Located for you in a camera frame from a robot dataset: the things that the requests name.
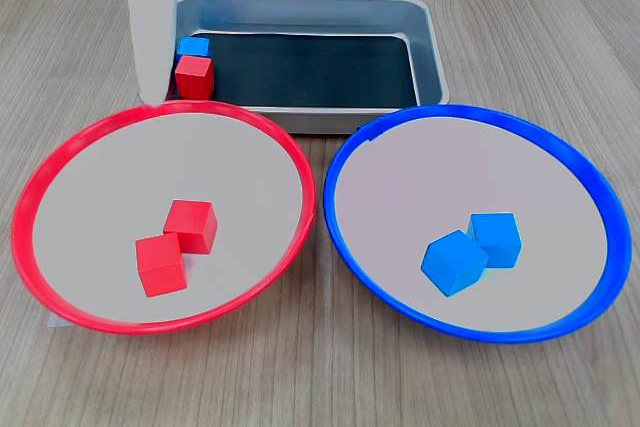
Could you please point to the black tray mat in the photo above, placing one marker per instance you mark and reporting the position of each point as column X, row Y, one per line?
column 320, row 72

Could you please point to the steel tray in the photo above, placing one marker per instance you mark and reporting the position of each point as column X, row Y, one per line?
column 350, row 17

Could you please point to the small red cube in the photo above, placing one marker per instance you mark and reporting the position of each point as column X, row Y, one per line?
column 161, row 267
column 192, row 224
column 194, row 78

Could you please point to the small blue cube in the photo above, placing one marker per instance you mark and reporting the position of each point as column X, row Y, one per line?
column 452, row 262
column 195, row 46
column 500, row 242

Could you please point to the white plate with red rim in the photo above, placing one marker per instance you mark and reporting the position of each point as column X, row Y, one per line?
column 100, row 197

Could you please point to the clear tape strip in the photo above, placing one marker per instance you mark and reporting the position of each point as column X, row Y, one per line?
column 57, row 322

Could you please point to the white plate with blue rim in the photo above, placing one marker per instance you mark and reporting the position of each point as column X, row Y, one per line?
column 400, row 182

